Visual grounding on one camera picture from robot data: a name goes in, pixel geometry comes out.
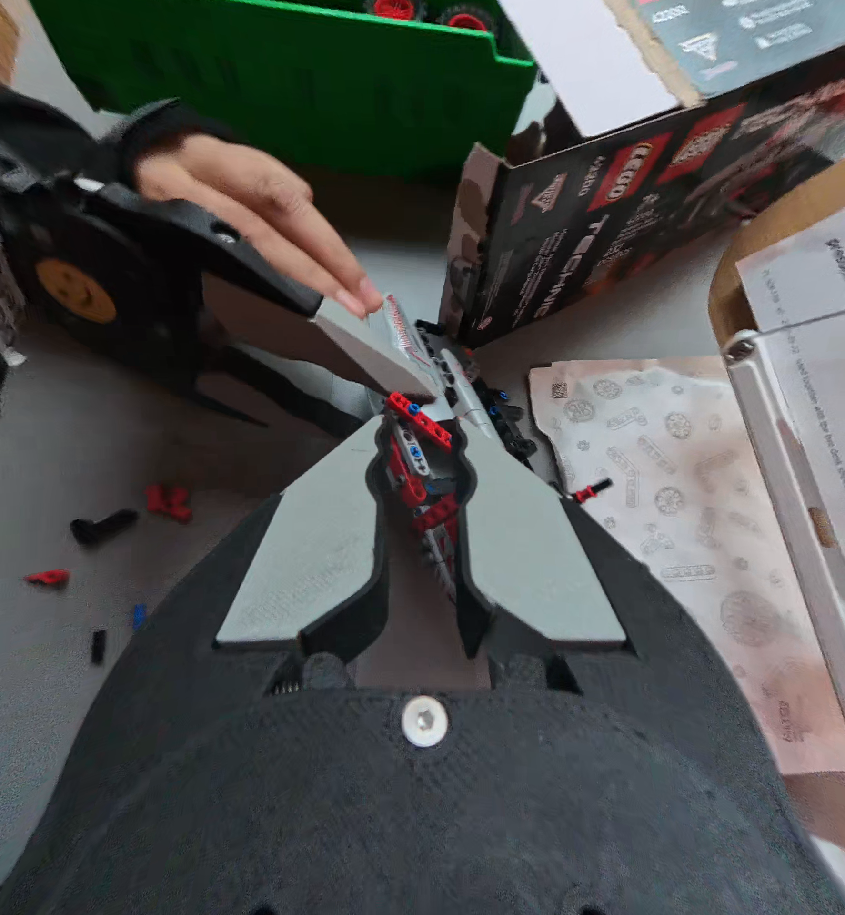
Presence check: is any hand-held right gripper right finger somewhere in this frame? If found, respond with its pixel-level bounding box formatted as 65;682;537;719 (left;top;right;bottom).
455;423;628;660

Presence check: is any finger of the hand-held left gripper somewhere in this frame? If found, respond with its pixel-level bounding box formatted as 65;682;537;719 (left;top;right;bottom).
203;275;443;401
195;342;388;438

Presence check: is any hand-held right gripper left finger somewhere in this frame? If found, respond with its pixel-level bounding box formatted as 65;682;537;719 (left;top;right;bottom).
214;417;393;662

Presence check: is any grey red brick vehicle model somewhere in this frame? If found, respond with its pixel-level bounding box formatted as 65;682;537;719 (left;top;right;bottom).
369;292;615;609

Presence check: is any short red holed brick beam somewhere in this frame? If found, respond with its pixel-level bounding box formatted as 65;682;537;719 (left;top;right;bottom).
385;392;455;450

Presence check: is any black cardboard set box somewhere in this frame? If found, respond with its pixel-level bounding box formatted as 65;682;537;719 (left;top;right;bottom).
440;0;845;351

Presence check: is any person's left hand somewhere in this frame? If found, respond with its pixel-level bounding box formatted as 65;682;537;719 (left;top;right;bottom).
133;134;385;320

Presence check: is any printed white paper bag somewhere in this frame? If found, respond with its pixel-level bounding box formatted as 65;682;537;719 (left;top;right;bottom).
530;356;845;776

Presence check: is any black angled brick beam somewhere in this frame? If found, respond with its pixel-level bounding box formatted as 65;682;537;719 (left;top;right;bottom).
71;509;140;548

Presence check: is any green plastic bin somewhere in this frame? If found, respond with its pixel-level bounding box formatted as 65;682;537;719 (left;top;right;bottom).
30;0;538;180

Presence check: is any white clip bar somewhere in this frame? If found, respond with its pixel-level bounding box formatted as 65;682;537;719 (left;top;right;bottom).
723;330;845;766

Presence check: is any white instruction sheet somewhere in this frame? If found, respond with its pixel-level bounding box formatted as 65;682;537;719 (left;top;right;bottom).
735;194;845;580

